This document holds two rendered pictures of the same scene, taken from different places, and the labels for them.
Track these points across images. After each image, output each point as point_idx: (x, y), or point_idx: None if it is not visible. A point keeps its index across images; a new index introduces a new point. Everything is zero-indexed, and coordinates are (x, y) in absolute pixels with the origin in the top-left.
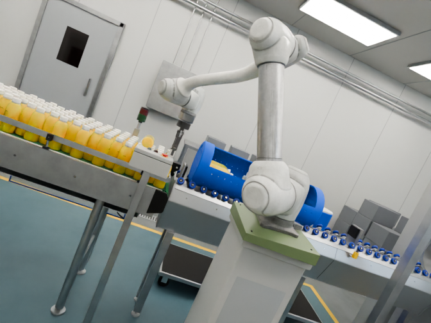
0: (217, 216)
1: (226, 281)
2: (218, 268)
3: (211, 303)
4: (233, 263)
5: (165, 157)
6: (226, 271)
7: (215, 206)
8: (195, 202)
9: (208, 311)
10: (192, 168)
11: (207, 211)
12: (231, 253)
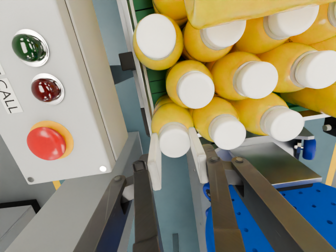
0: (195, 218)
1: (29, 222)
2: (74, 209)
3: (61, 193)
4: (16, 242)
5: (22, 150)
6: (36, 225)
7: (202, 223)
8: (195, 186)
9: (67, 186)
10: (297, 199)
11: (194, 204)
12: (35, 242)
